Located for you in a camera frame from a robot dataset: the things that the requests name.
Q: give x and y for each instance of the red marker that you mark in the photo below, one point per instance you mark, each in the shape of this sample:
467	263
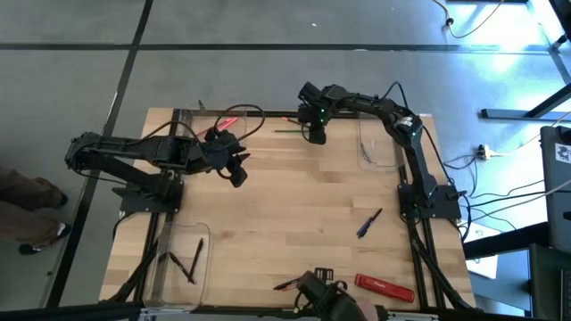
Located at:
290	287
229	122

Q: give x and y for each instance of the green pencil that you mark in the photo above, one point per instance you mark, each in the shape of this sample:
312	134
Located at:
287	131

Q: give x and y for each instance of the dark blue pen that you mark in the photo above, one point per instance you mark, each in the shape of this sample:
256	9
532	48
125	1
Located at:
374	217

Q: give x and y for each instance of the person's brown shoes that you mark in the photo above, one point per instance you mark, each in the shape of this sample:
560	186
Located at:
27	196

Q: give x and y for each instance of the black marker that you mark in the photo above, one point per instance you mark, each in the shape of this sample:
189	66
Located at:
285	284

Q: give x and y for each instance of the bright blue pen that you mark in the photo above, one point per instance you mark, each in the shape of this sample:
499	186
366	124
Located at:
363	228

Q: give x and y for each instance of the grey computer tower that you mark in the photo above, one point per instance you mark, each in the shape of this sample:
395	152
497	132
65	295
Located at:
557	191

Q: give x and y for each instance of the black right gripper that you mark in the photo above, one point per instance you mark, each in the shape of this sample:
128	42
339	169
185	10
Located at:
314	102

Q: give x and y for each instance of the black handheld device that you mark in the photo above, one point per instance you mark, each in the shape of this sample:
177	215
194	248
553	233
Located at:
325	298

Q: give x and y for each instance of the white paper sheet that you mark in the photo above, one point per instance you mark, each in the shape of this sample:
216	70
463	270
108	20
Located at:
484	263

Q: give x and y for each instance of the black pen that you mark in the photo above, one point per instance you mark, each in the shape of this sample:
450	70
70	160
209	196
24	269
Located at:
196	258

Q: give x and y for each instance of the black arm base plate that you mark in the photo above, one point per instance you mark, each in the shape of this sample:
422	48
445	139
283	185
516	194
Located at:
151	203
446	200

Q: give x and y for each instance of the white power strip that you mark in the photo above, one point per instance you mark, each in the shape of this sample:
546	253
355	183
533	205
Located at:
482	152

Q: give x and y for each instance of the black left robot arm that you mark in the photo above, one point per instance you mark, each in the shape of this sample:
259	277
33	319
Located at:
134	149

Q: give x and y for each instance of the red stapler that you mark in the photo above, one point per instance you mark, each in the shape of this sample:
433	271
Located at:
383	288

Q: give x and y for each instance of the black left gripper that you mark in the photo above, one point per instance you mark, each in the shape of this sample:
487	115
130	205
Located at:
218	153

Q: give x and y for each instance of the clear plastic bin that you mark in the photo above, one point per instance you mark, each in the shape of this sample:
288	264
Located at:
178	294
379	134
192	122

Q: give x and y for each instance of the black desk leg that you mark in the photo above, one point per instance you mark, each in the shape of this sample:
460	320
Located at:
526	112

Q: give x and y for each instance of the black pencil orange eraser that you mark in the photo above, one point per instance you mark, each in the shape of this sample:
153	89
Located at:
291	120

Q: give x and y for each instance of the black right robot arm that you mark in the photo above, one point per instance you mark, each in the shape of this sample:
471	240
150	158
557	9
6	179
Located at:
419	165

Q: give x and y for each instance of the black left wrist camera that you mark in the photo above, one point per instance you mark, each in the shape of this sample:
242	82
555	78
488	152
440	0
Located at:
214	136

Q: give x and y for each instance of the dark grey pen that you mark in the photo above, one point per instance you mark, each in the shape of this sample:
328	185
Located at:
180	266

